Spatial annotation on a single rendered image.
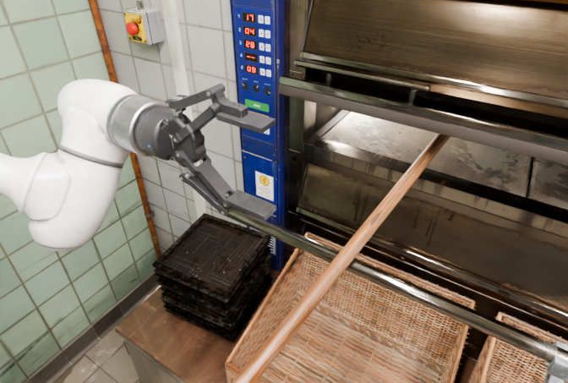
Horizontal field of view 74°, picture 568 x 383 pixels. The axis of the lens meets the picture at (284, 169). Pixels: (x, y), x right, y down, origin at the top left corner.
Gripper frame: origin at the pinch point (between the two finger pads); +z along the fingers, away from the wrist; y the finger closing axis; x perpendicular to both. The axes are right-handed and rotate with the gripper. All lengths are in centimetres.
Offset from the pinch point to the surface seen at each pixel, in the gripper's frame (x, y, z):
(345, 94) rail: -41.8, 5.7, -7.3
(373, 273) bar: -19.3, 31.3, 11.9
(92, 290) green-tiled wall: -16, 120, -115
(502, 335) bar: -19, 32, 35
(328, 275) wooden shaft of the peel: -12.7, 29.6, 5.1
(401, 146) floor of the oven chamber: -70, 31, 1
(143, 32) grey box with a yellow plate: -48, 3, -82
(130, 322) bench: -5, 90, -64
